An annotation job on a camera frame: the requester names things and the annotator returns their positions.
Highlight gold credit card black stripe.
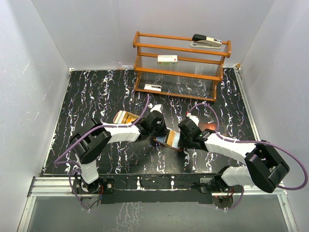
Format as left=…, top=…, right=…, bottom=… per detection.
left=166, top=130, right=180, bottom=148

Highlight brown leather card holder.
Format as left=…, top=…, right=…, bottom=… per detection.
left=154, top=130, right=182, bottom=151

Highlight beige oval card tray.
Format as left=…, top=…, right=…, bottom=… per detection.
left=112, top=110, right=140, bottom=125

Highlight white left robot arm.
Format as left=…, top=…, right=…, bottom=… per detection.
left=70, top=110, right=168, bottom=193

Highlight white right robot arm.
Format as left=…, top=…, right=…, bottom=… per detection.
left=178, top=118, right=290, bottom=193

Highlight dark book three days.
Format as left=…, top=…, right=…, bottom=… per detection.
left=197, top=123, right=242, bottom=140

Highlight small white box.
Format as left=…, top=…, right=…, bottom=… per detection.
left=144, top=84, right=162, bottom=92

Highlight orange wooden shelf rack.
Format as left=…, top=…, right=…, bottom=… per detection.
left=133, top=31, right=231, bottom=102

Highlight white staples box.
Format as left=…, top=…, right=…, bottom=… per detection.
left=157, top=55, right=178, bottom=66

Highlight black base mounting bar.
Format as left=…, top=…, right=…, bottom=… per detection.
left=72, top=173, right=244, bottom=206

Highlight black and beige stapler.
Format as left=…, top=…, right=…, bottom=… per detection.
left=190, top=34, right=222, bottom=49

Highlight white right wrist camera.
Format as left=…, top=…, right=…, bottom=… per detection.
left=186, top=113, right=199, bottom=126

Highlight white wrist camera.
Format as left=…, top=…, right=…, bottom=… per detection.
left=147, top=103, right=163, bottom=114
left=186, top=113, right=199, bottom=126

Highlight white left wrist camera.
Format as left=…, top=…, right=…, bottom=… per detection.
left=147, top=103, right=163, bottom=114

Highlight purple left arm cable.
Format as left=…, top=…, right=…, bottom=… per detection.
left=54, top=93, right=151, bottom=211

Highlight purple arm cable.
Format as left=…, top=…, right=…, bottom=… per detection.
left=185, top=103, right=309, bottom=211
left=54, top=93, right=151, bottom=211

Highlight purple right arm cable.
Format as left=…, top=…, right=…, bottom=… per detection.
left=185, top=103, right=309, bottom=211

